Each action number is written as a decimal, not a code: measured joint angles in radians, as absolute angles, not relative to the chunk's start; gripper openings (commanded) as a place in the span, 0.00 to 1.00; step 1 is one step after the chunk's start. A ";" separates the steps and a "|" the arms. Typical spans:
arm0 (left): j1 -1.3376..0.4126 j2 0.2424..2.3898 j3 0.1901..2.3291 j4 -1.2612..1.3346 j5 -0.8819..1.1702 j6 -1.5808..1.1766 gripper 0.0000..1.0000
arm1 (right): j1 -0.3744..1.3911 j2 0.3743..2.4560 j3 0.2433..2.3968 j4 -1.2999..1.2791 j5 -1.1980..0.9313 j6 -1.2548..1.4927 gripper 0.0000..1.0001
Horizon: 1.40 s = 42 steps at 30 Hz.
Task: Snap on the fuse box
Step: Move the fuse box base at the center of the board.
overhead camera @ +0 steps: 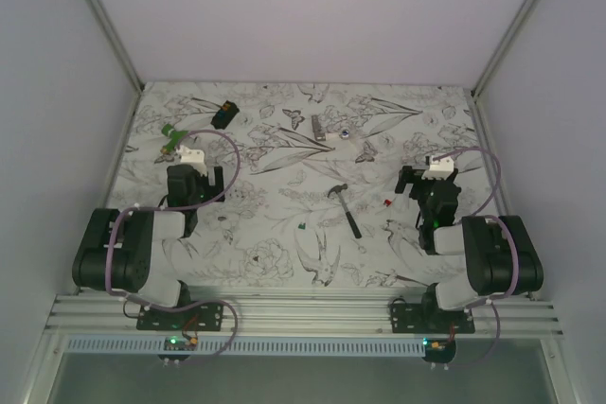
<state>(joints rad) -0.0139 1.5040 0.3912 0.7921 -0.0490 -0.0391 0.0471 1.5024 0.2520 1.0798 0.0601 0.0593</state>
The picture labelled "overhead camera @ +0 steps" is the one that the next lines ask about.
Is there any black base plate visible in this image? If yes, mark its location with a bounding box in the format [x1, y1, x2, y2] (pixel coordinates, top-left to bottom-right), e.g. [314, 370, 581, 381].
[388, 298, 475, 335]
[135, 303, 223, 332]

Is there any black handled hammer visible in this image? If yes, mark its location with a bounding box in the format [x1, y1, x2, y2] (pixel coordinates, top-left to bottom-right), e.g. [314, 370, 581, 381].
[327, 184, 362, 239]

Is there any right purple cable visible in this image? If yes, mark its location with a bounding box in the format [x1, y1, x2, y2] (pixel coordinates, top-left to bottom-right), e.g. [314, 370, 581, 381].
[428, 147, 518, 368]

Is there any small circuit board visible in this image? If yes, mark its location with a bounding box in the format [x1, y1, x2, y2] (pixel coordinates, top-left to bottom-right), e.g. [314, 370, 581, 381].
[422, 339, 456, 364]
[158, 336, 198, 364]

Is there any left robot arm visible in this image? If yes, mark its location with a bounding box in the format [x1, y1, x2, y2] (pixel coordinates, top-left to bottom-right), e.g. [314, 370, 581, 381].
[72, 165, 224, 330]

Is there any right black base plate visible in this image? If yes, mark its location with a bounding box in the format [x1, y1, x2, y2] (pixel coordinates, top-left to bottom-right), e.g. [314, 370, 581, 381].
[388, 298, 475, 335]

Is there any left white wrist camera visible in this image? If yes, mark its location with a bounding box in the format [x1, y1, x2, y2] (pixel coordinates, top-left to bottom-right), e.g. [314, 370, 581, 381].
[177, 145, 207, 176]

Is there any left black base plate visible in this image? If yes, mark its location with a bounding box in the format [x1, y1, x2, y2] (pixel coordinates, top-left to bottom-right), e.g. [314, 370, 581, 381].
[135, 303, 223, 332]

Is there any floral patterned table mat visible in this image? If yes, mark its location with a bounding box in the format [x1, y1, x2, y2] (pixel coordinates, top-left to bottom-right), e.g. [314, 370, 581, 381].
[108, 82, 498, 289]

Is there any grey metal bracket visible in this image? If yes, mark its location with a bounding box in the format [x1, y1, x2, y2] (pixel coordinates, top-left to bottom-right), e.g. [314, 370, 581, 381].
[311, 114, 327, 142]

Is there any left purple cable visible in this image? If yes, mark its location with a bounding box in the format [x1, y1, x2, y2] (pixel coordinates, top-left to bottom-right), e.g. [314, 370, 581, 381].
[104, 130, 242, 368]

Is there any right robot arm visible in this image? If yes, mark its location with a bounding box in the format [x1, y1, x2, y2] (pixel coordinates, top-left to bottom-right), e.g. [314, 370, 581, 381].
[395, 165, 544, 333]

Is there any purple cable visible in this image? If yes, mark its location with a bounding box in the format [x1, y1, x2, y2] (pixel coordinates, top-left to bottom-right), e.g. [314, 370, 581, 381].
[428, 147, 518, 368]
[104, 130, 242, 368]

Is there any left small circuit board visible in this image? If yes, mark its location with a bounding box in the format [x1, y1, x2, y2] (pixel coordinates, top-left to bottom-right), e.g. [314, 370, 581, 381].
[158, 336, 198, 364]

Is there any white slotted cable duct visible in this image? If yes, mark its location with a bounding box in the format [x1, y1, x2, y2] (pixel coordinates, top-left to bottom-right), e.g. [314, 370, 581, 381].
[64, 335, 424, 358]

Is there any right small circuit board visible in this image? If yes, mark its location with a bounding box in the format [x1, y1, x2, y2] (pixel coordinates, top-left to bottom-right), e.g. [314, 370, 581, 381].
[422, 339, 456, 364]

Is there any aluminium front rail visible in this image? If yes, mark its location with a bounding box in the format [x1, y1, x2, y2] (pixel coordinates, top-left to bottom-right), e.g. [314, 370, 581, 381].
[45, 294, 563, 339]

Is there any green plastic connector part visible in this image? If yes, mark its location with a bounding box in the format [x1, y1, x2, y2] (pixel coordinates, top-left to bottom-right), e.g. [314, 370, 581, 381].
[160, 124, 188, 155]

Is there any black fuse box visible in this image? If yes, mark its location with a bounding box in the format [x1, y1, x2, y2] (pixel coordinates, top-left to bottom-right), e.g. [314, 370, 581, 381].
[211, 101, 240, 130]

